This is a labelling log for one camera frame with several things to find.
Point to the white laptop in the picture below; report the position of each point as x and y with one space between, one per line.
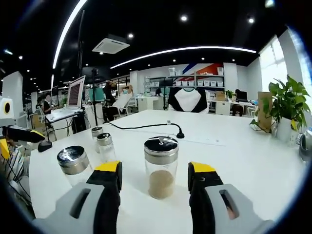
74 93

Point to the curved ceiling light strip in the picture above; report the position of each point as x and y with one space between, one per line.
182 49
62 36

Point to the green potted plant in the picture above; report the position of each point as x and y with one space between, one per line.
287 104

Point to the small seasoning bottle white powder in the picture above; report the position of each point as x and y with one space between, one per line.
106 146

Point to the black desk monitor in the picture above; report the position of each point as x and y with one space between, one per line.
242 96

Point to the black tripod pole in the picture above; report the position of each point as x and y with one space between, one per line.
94 97

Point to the small potted plant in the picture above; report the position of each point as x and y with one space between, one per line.
229 93

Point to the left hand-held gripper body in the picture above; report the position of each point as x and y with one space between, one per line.
9 115

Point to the row of white storage bins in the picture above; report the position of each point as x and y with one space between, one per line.
202 83

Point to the black computer mouse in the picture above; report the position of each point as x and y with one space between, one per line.
45 146

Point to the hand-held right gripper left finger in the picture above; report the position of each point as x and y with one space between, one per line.
107 202

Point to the dark monitor on stand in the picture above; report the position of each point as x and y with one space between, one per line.
167 82

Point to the tall seasoning bottle brown powder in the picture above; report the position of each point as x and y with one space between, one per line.
161 153

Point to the window with white blinds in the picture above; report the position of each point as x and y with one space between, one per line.
273 65

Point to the small seasoning bottle beige grains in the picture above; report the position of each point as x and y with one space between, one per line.
97 131

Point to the cardboard box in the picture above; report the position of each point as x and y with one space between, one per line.
220 95

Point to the tall seasoning bottle white grains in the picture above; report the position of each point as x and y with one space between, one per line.
73 161

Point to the ceiling air conditioner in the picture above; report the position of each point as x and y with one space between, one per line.
111 44

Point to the grey storage shelf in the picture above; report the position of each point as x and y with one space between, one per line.
202 87

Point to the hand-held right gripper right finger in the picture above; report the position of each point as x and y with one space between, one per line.
198 207

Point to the white cabinet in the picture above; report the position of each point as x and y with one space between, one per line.
151 103

